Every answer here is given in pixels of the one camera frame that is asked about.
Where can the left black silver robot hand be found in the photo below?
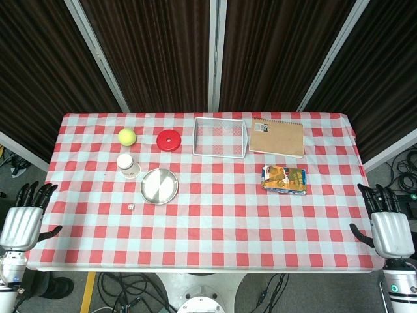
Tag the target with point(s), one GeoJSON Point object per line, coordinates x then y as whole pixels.
{"type": "Point", "coordinates": [21, 228]}

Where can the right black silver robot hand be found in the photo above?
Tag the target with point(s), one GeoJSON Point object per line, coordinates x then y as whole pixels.
{"type": "Point", "coordinates": [391, 233]}

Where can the white die with red dots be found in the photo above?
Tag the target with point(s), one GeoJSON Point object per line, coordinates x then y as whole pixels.
{"type": "Point", "coordinates": [130, 206]}

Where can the white paper cup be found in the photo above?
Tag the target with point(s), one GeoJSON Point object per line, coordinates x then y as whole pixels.
{"type": "Point", "coordinates": [125, 163]}

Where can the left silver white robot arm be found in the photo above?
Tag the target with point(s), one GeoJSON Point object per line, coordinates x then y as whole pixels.
{"type": "Point", "coordinates": [11, 280]}

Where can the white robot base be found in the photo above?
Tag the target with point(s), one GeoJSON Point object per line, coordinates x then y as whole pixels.
{"type": "Point", "coordinates": [198, 293]}

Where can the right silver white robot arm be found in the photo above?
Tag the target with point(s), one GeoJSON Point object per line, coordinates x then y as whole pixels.
{"type": "Point", "coordinates": [402, 283]}

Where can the silver metal plate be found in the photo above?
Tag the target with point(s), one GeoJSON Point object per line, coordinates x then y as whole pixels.
{"type": "Point", "coordinates": [159, 187]}

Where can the yellow blue snack packet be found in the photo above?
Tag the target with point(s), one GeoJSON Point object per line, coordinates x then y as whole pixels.
{"type": "Point", "coordinates": [283, 179]}

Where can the yellow tennis ball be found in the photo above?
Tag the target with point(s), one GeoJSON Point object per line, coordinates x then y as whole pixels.
{"type": "Point", "coordinates": [127, 137]}

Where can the brown spiral notebook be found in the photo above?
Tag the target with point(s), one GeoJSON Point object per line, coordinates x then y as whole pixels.
{"type": "Point", "coordinates": [277, 140]}

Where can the dark brown ribbed panel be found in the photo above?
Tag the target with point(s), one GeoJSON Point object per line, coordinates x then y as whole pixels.
{"type": "Point", "coordinates": [374, 81]}
{"type": "Point", "coordinates": [39, 71]}
{"type": "Point", "coordinates": [277, 55]}
{"type": "Point", "coordinates": [156, 55]}

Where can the red white checkered tablecloth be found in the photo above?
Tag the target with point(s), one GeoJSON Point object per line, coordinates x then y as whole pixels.
{"type": "Point", "coordinates": [228, 215]}

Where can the red round plastic disc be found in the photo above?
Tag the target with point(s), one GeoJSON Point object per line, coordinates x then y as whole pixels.
{"type": "Point", "coordinates": [174, 143]}

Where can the white partition rail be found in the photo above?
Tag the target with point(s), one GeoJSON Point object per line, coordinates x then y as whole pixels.
{"type": "Point", "coordinates": [23, 150]}
{"type": "Point", "coordinates": [391, 155]}

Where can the white partition post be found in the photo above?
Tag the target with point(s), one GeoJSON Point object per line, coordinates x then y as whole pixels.
{"type": "Point", "coordinates": [97, 55]}
{"type": "Point", "coordinates": [332, 55]}
{"type": "Point", "coordinates": [215, 55]}

